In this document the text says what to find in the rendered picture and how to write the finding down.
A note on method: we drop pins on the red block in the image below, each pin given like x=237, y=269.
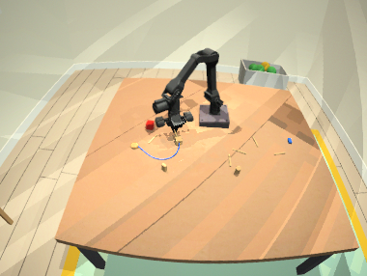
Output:
x=150, y=125

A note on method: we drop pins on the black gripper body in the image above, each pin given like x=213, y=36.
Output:
x=160, y=122

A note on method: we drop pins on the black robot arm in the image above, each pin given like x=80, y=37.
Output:
x=176, y=85

